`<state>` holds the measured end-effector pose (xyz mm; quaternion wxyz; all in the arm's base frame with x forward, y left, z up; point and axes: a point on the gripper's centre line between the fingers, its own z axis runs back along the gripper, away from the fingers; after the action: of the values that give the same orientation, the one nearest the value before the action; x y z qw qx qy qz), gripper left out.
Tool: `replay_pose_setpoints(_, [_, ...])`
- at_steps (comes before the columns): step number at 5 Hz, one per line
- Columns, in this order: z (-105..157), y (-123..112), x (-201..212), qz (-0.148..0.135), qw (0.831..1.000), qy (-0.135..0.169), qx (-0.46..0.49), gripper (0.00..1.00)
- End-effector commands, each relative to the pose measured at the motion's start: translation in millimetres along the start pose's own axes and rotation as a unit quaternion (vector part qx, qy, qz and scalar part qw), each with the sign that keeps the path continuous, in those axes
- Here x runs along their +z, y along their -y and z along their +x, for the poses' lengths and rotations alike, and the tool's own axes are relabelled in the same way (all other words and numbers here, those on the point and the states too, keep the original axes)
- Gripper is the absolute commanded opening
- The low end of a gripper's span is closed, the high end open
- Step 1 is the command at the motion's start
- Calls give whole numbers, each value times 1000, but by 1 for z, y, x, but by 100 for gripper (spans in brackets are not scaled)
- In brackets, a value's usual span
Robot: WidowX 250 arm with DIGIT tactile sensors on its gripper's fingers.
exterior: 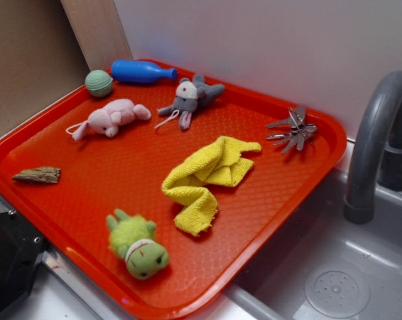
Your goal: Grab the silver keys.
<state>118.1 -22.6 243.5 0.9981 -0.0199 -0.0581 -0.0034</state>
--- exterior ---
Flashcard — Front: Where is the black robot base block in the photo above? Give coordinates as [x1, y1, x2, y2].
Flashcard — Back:
[0, 210, 47, 318]

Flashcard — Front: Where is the yellow microfiber cloth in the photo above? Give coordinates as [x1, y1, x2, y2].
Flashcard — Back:
[161, 136, 262, 237]

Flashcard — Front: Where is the red plastic tray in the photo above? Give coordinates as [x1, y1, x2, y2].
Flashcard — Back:
[0, 79, 347, 319]

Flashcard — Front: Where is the grey plush mouse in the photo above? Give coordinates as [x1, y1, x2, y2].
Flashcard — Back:
[155, 74, 225, 131]

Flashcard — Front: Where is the pink plush pig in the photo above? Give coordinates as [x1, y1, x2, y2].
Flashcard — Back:
[65, 99, 151, 141]

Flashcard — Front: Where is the green plush turtle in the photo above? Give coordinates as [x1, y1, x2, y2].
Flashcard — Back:
[106, 209, 169, 280]

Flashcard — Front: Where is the blue plastic bowling pin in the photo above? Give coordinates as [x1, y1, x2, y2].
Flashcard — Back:
[111, 60, 178, 84]

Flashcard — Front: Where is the green textured ball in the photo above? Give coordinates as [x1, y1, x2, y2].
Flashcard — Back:
[85, 70, 113, 97]

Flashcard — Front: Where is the brown wood piece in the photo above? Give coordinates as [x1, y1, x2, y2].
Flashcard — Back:
[12, 166, 61, 184]

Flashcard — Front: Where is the grey toy sink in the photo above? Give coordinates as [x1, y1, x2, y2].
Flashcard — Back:
[220, 168, 402, 320]

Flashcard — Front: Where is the light wooden board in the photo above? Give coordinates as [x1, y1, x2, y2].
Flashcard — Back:
[61, 0, 133, 70]

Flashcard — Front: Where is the grey toy faucet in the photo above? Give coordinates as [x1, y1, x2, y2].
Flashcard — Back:
[343, 71, 402, 224]

